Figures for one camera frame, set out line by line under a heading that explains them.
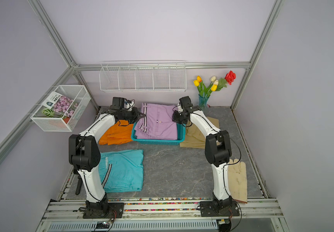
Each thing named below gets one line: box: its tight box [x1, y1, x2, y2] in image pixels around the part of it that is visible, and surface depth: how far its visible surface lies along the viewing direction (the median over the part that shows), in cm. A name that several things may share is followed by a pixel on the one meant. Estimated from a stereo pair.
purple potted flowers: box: [51, 95, 79, 124], surface depth 76 cm
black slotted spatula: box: [75, 175, 83, 196], surface depth 83 cm
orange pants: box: [98, 119, 134, 146], surface depth 101 cm
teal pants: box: [98, 149, 145, 193], surface depth 86 cm
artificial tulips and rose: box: [193, 70, 237, 99], surface depth 96 cm
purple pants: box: [134, 102, 178, 140], surface depth 95 cm
